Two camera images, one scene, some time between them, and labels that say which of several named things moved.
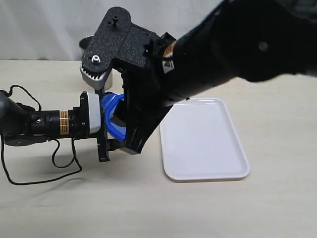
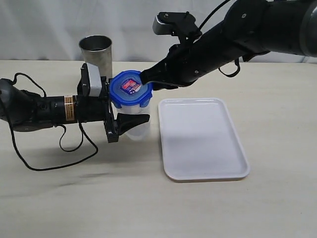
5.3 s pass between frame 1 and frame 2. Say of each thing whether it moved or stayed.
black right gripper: moved
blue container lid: moved
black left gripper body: moved
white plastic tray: stayed
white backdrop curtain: stayed
